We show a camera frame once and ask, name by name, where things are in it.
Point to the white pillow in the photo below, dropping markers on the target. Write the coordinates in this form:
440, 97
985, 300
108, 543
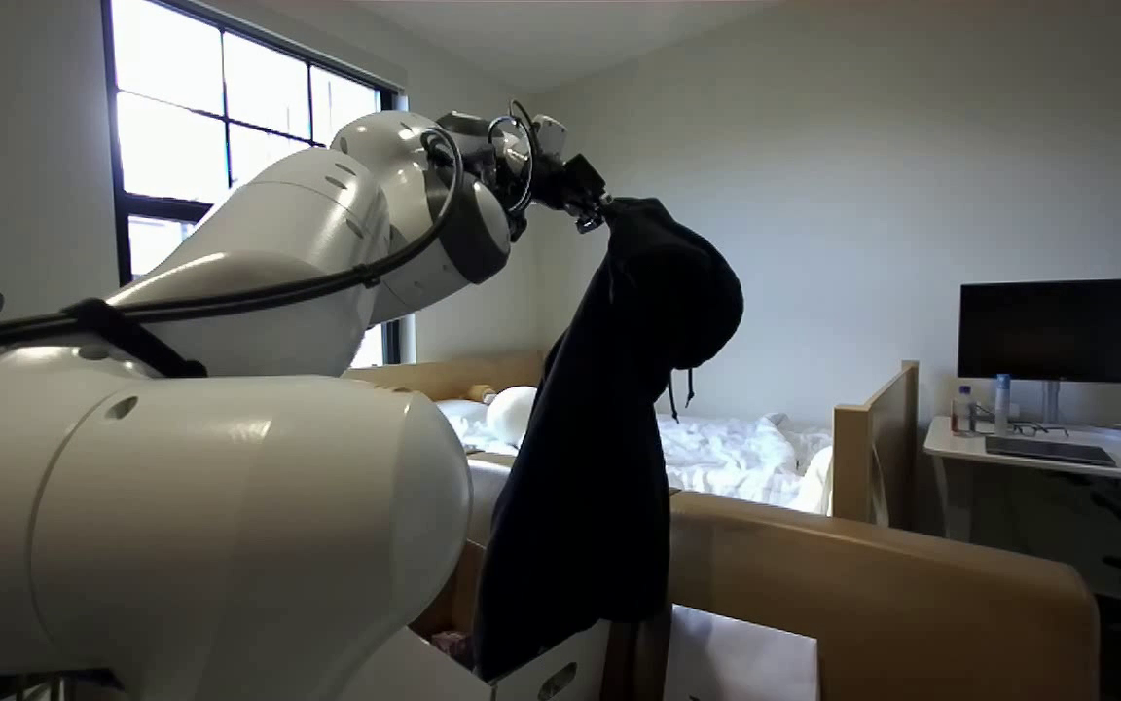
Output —
506, 413

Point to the black computer monitor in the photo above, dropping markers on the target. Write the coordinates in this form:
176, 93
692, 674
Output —
1069, 331

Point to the cardboard box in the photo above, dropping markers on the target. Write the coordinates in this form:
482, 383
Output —
561, 667
911, 610

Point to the dark keyboard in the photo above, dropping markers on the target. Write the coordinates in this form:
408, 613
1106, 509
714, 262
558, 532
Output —
1050, 449

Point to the black cloth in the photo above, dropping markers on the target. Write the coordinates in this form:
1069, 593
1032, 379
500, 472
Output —
586, 493

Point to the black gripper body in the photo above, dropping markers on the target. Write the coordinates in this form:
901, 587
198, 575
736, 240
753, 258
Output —
582, 188

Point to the white sign card with text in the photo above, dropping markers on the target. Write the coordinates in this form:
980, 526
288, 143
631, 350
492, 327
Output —
736, 662

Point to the small clear bottle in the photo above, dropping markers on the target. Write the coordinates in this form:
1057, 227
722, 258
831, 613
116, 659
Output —
967, 409
1001, 402

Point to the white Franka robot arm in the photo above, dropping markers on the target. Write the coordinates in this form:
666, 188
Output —
225, 518

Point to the wooden bed footboard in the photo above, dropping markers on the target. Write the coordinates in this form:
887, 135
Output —
876, 449

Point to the white bed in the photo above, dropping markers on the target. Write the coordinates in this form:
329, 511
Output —
728, 449

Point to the black framed window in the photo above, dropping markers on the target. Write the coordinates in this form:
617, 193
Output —
198, 117

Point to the wooden bed headboard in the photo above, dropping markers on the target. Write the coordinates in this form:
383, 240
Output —
458, 374

